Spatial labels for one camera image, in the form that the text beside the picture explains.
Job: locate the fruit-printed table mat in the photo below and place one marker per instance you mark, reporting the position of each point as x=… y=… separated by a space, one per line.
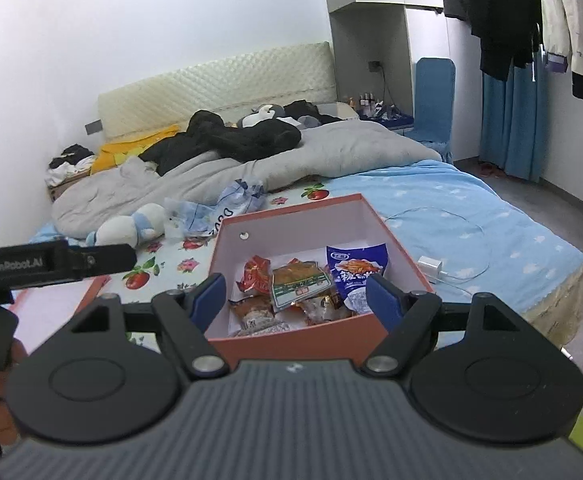
x=171 y=270

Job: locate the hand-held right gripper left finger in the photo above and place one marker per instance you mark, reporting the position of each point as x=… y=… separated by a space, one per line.
x=209 y=302

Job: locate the grey wall switch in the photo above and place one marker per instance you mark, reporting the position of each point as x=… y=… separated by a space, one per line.
x=93 y=127

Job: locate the pink cardboard box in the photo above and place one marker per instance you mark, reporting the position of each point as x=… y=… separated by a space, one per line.
x=296 y=345

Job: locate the small cluttered desk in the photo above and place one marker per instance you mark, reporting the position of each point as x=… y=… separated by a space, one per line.
x=391 y=121

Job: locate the reddish slippers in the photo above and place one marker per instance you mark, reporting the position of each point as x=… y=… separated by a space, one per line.
x=491 y=169

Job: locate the beige lace bed skirt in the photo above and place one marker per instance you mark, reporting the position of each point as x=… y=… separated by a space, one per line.
x=556 y=310

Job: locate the blue covered chair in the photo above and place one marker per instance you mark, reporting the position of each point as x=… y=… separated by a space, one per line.
x=434 y=100

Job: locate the yellow pillow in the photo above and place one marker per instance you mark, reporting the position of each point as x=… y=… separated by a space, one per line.
x=116 y=152

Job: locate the red snack packet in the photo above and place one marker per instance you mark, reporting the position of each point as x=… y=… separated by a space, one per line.
x=256 y=272

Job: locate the pile of folded clothes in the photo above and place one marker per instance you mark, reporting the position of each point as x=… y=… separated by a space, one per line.
x=61 y=172

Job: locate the cream quilted headboard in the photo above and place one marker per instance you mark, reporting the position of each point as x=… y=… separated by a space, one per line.
x=196 y=85

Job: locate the hanging black coat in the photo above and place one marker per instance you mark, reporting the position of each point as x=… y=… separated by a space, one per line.
x=501 y=15

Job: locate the white charger plug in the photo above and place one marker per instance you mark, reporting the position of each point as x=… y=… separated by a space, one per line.
x=431 y=266

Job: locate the row of small bottles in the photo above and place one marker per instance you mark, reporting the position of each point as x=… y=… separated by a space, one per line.
x=367 y=100

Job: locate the blue curtain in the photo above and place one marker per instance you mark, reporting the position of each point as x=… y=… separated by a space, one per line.
x=506 y=125

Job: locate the dried tofu snack packet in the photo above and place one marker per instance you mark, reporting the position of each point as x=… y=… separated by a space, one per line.
x=296 y=285

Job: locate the crumpled white blue plastic bag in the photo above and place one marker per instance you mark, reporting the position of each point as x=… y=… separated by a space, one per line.
x=236 y=200

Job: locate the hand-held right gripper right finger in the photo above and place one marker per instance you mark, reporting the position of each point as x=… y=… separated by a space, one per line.
x=386 y=302

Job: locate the blue white snack packet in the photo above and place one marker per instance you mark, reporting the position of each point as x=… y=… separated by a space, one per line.
x=356 y=275

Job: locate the white blue plush toy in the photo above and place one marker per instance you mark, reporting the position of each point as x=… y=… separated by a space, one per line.
x=121 y=230

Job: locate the black clothing heap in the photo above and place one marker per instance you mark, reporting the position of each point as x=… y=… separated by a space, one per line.
x=241 y=142

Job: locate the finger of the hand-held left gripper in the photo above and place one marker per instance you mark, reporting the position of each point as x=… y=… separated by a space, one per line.
x=111 y=259

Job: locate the wooden nightstand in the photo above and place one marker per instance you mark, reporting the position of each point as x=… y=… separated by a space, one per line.
x=66 y=187

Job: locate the pink cardboard box lid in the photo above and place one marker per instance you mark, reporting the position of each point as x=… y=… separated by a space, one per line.
x=56 y=310

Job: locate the black wall outlet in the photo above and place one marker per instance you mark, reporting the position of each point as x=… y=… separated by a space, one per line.
x=375 y=65

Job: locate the grey white garment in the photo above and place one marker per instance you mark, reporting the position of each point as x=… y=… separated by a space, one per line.
x=309 y=122

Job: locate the grey duvet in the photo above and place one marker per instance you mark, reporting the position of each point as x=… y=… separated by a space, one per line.
x=351 y=150

